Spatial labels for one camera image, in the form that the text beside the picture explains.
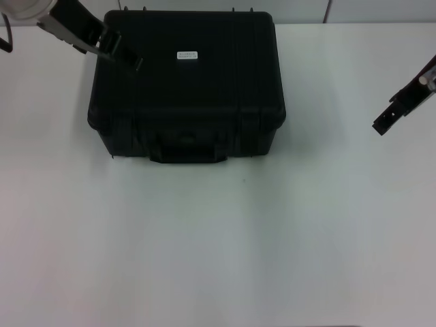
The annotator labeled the black case carrying handle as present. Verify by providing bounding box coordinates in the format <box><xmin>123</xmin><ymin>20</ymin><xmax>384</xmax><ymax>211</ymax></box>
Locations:
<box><xmin>149</xmin><ymin>142</ymin><xmax>228</xmax><ymax>165</ymax></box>

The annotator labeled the black plastic carrying case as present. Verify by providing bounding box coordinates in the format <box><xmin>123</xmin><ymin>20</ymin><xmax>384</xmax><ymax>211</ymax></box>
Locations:
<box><xmin>87</xmin><ymin>9</ymin><xmax>287</xmax><ymax>165</ymax></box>

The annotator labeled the right arm cable with plug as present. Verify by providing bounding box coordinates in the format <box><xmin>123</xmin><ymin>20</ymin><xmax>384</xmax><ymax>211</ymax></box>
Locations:
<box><xmin>418</xmin><ymin>66</ymin><xmax>436</xmax><ymax>93</ymax></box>

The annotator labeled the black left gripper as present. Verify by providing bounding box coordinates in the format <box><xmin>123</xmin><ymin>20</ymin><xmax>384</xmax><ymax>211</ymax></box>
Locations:
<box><xmin>36</xmin><ymin>0</ymin><xmax>144</xmax><ymax>73</ymax></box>

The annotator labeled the arm cable with plug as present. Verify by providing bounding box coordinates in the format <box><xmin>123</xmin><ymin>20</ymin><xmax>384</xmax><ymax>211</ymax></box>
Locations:
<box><xmin>418</xmin><ymin>66</ymin><xmax>436</xmax><ymax>93</ymax></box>
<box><xmin>0</xmin><ymin>12</ymin><xmax>15</xmax><ymax>54</ymax></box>

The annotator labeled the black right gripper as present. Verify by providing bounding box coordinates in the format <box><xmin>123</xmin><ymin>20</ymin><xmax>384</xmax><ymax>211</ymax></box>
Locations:
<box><xmin>371</xmin><ymin>54</ymin><xmax>436</xmax><ymax>137</ymax></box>

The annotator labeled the left arm cable with plug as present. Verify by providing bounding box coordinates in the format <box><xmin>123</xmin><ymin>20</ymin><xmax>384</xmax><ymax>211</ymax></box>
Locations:
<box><xmin>0</xmin><ymin>12</ymin><xmax>15</xmax><ymax>54</ymax></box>

